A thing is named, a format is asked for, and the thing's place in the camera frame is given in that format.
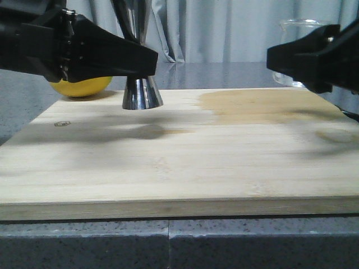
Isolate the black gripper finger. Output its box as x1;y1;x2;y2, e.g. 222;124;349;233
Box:
266;25;340;94
67;14;158;82

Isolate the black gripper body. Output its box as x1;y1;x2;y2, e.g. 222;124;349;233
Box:
1;1;76;82
319;21;358;95

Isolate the clear glass beaker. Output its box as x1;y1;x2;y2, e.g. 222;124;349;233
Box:
273;18;330;87

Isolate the steel double jigger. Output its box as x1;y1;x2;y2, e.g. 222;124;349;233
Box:
111;1;163;110

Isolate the yellow lemon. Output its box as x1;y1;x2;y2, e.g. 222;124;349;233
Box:
49;76;113;98

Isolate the grey curtain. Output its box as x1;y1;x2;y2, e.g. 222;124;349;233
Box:
64;0;359;65

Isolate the wooden cutting board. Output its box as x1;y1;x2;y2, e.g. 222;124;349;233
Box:
1;88;358;221

